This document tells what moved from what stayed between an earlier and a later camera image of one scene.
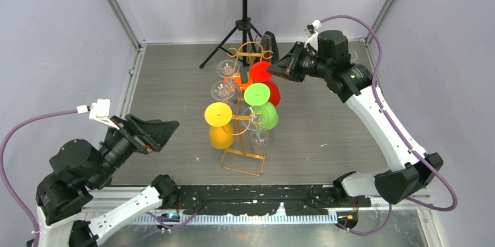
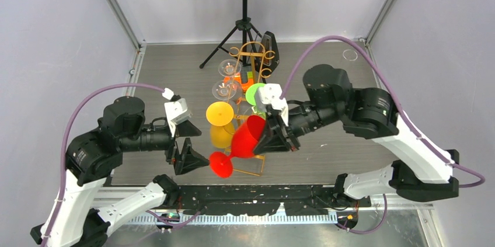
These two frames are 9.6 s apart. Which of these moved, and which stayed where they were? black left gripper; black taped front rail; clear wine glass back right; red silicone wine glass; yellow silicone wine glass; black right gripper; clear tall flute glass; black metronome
Moved: black left gripper; black right gripper; red silicone wine glass
Stayed: yellow silicone wine glass; black metronome; clear wine glass back right; black taped front rail; clear tall flute glass
